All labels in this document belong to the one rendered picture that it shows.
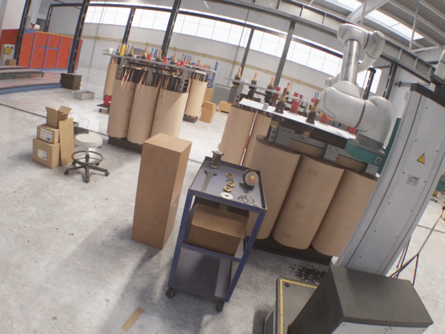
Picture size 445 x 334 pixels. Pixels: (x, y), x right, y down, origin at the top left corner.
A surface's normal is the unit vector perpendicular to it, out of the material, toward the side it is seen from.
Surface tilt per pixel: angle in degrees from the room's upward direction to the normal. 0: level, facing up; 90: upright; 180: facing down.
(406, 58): 90
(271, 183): 90
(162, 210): 90
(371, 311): 0
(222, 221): 26
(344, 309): 0
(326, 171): 90
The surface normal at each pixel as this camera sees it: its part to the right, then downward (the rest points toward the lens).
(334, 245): -0.11, 0.31
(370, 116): -0.35, 0.18
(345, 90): -0.17, -0.43
